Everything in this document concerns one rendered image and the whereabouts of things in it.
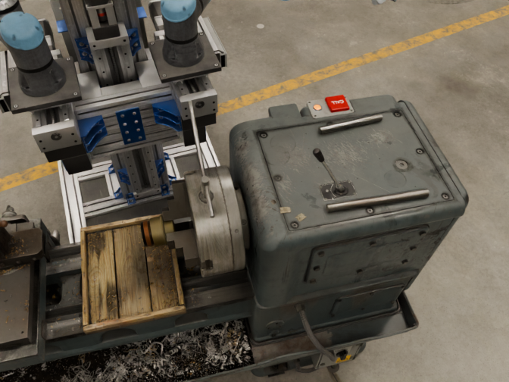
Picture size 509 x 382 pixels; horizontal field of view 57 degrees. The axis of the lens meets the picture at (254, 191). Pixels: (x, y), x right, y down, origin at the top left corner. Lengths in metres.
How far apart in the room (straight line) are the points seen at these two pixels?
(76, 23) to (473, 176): 2.42
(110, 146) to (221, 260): 0.83
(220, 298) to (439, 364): 1.34
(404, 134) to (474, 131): 2.07
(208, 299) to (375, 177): 0.64
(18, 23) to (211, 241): 0.90
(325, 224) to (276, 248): 0.14
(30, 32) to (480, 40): 3.50
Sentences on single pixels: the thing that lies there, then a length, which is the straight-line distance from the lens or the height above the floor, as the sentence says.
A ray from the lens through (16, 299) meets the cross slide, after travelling 1.54.
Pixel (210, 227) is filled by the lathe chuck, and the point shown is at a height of 1.20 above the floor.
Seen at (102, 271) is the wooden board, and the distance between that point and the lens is 1.60.
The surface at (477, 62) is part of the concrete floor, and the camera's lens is 4.10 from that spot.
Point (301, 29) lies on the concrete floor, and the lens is 4.01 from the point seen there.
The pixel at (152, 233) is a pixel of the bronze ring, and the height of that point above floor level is 1.11.
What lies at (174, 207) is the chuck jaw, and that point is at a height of 1.14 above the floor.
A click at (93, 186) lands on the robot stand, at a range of 2.67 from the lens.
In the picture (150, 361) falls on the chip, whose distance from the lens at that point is 1.79.
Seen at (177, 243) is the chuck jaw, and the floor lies 1.11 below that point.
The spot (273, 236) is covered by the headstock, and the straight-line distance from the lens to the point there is 1.18.
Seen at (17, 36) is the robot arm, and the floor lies 1.38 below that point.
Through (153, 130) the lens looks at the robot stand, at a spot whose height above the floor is 0.88.
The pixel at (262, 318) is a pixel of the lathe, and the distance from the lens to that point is 1.62.
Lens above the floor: 2.26
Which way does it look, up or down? 54 degrees down
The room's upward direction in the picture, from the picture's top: 3 degrees clockwise
